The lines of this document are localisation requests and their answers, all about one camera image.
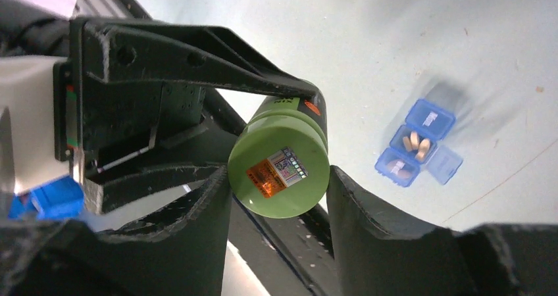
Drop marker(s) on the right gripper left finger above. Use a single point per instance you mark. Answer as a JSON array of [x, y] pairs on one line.
[[177, 250]]

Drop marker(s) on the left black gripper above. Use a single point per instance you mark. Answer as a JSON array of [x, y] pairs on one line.
[[136, 83]]

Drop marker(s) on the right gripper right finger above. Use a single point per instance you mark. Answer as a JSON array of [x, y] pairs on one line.
[[382, 250]]

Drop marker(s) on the blue pill organizer box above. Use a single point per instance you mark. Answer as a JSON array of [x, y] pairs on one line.
[[417, 146]]

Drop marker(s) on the green pill bottle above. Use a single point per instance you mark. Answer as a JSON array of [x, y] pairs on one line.
[[279, 166]]

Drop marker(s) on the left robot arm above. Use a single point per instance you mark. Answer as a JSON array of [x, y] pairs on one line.
[[28, 30]]

